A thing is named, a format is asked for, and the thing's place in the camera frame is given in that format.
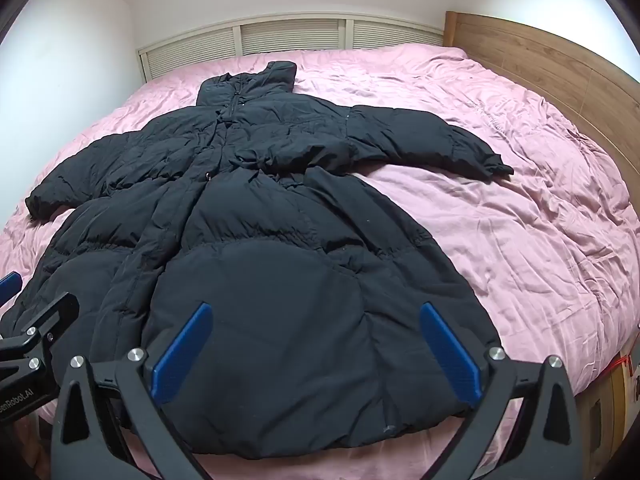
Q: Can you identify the pink duvet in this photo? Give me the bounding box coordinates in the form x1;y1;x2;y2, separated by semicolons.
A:
0;42;636;480

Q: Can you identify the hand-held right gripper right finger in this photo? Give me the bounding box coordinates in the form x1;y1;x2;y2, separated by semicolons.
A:
419;302;583;480

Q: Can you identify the black puffer coat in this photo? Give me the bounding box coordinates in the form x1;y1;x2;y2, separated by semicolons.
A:
2;60;515;463

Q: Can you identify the wooden headboard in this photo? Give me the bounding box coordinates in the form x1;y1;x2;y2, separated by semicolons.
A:
444;10;640;211

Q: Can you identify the white louvered panel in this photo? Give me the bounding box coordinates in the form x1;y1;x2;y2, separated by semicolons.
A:
136;17;446;83

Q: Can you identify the wooden bedside cabinet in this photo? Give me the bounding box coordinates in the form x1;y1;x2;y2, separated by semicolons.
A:
575;340;640;461

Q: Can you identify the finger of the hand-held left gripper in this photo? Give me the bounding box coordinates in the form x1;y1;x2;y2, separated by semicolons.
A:
0;292;81;361
0;272;22;307

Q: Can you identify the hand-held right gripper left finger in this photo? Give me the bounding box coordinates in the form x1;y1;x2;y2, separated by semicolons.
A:
50;302;221;480

